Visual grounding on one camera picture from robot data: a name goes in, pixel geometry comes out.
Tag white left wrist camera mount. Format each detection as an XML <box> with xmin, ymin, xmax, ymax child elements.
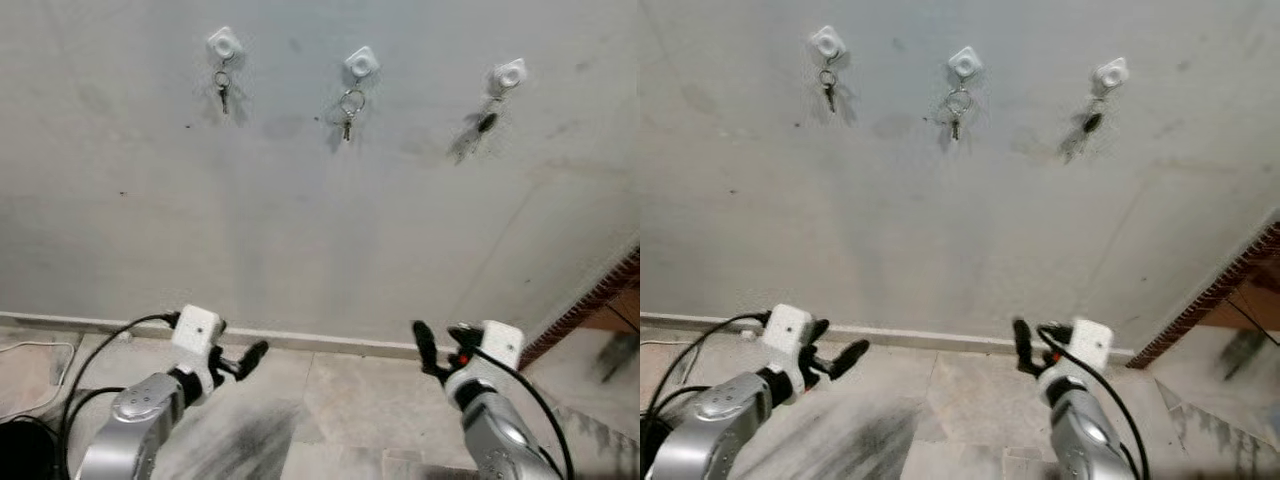
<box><xmin>762</xmin><ymin>305</ymin><xmax>816</xmax><ymax>391</ymax></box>
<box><xmin>170</xmin><ymin>305</ymin><xmax>226</xmax><ymax>386</ymax></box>

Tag keys on large ring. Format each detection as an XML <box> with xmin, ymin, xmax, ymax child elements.
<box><xmin>942</xmin><ymin>85</ymin><xmax>973</xmax><ymax>143</ymax></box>
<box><xmin>338</xmin><ymin>85</ymin><xmax>367</xmax><ymax>143</ymax></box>

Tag red tiled door pillar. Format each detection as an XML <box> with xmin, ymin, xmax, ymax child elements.
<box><xmin>1128</xmin><ymin>215</ymin><xmax>1280</xmax><ymax>369</ymax></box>
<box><xmin>518</xmin><ymin>248</ymin><xmax>641</xmax><ymax>371</ymax></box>

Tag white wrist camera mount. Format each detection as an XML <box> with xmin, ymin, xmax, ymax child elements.
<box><xmin>170</xmin><ymin>305</ymin><xmax>226</xmax><ymax>386</ymax></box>
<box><xmin>762</xmin><ymin>305</ymin><xmax>816</xmax><ymax>391</ymax></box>
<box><xmin>1070</xmin><ymin>318</ymin><xmax>1114</xmax><ymax>373</ymax></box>
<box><xmin>478</xmin><ymin>320</ymin><xmax>524</xmax><ymax>373</ymax></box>

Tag black-headed key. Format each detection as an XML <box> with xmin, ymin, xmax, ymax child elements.
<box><xmin>470</xmin><ymin>92</ymin><xmax>506</xmax><ymax>141</ymax></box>
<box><xmin>1075</xmin><ymin>92</ymin><xmax>1109</xmax><ymax>139</ymax></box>

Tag white wall hook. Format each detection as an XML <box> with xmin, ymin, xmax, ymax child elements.
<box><xmin>1092</xmin><ymin>57</ymin><xmax>1131</xmax><ymax>93</ymax></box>
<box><xmin>345</xmin><ymin>45</ymin><xmax>381</xmax><ymax>81</ymax></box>
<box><xmin>948</xmin><ymin>45</ymin><xmax>984</xmax><ymax>81</ymax></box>
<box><xmin>207</xmin><ymin>26</ymin><xmax>243</xmax><ymax>61</ymax></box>
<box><xmin>810</xmin><ymin>25</ymin><xmax>847</xmax><ymax>61</ymax></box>
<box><xmin>490</xmin><ymin>58</ymin><xmax>528</xmax><ymax>93</ymax></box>

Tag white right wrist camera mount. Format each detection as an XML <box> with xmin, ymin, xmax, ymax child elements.
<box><xmin>478</xmin><ymin>320</ymin><xmax>524</xmax><ymax>373</ymax></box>
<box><xmin>1070</xmin><ymin>318</ymin><xmax>1114</xmax><ymax>373</ymax></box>

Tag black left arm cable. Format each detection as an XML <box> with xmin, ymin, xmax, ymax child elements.
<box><xmin>645</xmin><ymin>312</ymin><xmax>771</xmax><ymax>441</ymax></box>
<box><xmin>57</xmin><ymin>312</ymin><xmax>181</xmax><ymax>471</ymax></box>

